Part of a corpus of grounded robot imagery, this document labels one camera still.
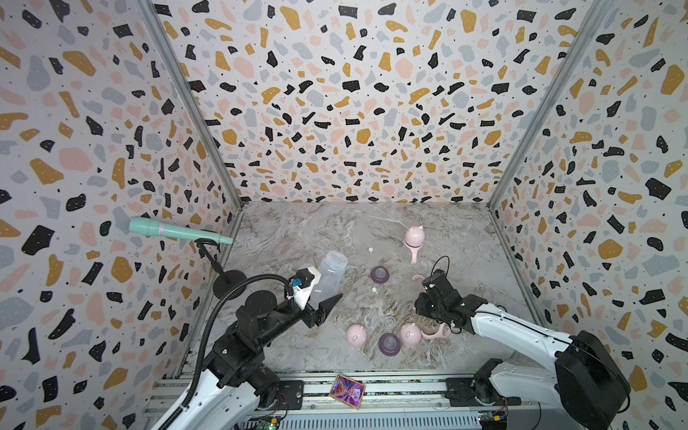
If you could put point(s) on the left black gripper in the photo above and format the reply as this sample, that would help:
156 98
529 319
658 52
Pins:
327 306

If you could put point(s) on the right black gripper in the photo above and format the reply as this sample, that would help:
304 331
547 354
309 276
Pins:
421 306

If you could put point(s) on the small clear baby bottle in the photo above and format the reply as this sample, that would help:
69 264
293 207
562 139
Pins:
332 269

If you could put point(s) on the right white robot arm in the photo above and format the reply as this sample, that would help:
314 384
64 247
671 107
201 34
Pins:
573 372

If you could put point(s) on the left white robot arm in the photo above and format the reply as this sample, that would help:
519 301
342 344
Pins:
230 380

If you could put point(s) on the pink bottle cap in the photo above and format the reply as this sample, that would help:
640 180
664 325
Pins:
357 336
410 335

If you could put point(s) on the clear silicone nipple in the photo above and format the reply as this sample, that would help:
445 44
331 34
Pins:
389 323

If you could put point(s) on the purple bottle collar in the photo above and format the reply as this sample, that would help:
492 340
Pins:
389 345
380 275

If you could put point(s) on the colourful holographic card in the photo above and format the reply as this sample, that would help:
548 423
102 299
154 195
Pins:
347 391

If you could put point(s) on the black microphone stand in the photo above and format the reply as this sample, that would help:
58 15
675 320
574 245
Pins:
226 283

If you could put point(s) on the mint green microphone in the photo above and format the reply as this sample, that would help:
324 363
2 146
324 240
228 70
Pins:
149 227

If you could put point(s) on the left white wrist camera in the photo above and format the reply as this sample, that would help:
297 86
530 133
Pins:
301 285

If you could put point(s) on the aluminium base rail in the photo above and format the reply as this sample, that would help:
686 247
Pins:
392 400

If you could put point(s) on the right corner aluminium post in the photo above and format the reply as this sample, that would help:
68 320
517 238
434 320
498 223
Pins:
590 25

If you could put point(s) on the corner aluminium post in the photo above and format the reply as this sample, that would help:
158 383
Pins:
590 25
155 28

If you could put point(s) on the left corner aluminium post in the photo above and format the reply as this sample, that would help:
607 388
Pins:
155 28

